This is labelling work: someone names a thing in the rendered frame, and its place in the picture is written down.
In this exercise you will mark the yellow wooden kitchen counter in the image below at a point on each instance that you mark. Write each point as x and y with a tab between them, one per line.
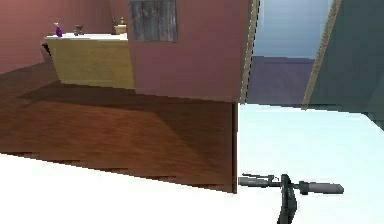
93	63

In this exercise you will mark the dark goblet cup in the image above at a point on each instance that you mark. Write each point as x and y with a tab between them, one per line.
79	28

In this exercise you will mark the purple spray bottle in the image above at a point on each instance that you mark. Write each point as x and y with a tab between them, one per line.
58	31

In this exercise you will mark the tan doorway frame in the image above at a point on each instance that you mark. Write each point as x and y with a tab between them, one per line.
250	50

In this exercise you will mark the grey framed wall picture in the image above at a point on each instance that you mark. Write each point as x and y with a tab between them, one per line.
153	20

